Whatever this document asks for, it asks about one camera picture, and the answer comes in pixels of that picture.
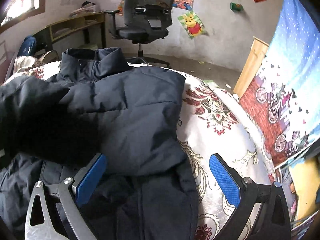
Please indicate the winnie pooh poster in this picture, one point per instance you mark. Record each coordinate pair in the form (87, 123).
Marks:
(192, 24)

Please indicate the wooden desk shelf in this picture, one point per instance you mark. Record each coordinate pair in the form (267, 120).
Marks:
(50, 34)

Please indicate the wooden door frame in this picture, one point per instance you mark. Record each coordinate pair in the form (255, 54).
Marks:
(256, 55)

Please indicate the colourful cartoon poster left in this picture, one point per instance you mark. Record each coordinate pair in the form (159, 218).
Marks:
(120, 7)

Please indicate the window with brown frame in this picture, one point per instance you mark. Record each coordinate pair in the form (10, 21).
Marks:
(15, 11)

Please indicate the green hanging box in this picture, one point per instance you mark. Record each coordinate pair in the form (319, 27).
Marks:
(236, 7)

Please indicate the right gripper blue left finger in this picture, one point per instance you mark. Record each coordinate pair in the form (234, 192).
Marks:
(87, 179)

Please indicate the black mesh office chair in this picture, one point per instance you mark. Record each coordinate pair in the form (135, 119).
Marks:
(145, 21)

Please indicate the blue patterned door curtain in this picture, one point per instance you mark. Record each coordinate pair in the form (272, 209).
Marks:
(283, 97)

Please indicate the blue backpack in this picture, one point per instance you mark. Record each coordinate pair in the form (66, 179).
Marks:
(27, 47)

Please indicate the dark navy padded jacket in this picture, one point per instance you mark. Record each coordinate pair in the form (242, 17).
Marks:
(98, 103)

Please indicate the floral white bed quilt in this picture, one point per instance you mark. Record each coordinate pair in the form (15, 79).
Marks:
(206, 126)

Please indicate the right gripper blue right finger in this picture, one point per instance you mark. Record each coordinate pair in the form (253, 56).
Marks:
(229, 181)

